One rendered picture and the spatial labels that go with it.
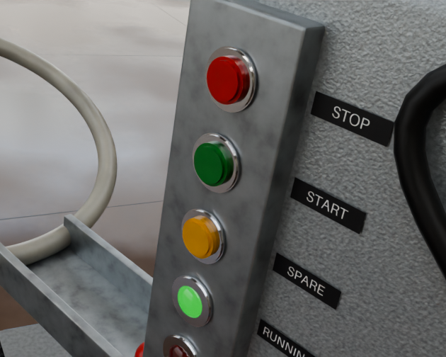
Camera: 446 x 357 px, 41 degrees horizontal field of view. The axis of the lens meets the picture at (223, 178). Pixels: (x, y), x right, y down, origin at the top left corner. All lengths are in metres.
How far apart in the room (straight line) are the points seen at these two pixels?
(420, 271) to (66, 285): 0.55
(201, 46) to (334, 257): 0.14
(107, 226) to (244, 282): 2.57
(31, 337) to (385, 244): 0.86
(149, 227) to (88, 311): 2.20
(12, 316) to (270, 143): 2.13
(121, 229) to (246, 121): 2.59
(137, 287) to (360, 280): 0.46
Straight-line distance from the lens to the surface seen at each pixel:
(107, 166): 0.95
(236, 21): 0.33
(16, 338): 1.11
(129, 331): 0.74
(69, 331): 0.70
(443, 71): 0.27
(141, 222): 2.98
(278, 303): 0.38
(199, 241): 0.37
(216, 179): 0.34
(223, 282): 0.38
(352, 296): 0.35
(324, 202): 0.33
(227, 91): 0.33
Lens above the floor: 1.57
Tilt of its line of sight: 27 degrees down
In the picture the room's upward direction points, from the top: 10 degrees clockwise
